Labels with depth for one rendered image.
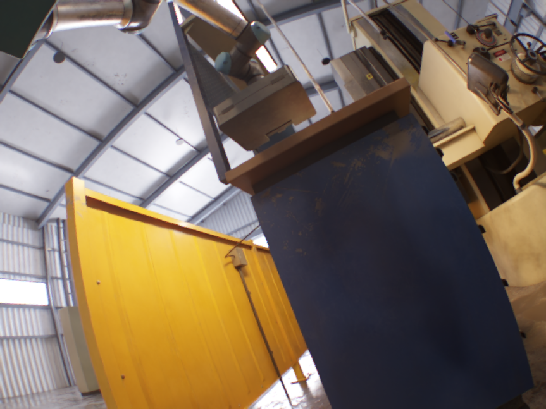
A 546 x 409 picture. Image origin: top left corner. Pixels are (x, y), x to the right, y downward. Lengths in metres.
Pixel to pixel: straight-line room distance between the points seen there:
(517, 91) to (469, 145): 0.55
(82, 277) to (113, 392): 0.38
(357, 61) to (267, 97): 2.37
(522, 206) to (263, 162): 1.78
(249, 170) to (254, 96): 0.22
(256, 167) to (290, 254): 0.22
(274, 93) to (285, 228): 0.35
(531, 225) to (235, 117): 1.88
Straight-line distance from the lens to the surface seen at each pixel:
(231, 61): 1.04
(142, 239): 1.41
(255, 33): 1.00
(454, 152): 2.26
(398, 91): 0.72
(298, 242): 0.70
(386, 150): 0.71
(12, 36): 0.65
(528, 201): 2.14
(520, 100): 2.34
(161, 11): 9.40
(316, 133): 0.69
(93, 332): 1.03
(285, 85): 0.81
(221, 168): 0.79
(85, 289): 1.05
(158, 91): 10.49
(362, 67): 3.07
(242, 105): 0.83
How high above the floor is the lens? 0.59
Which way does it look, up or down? 20 degrees up
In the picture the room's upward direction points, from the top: 22 degrees counter-clockwise
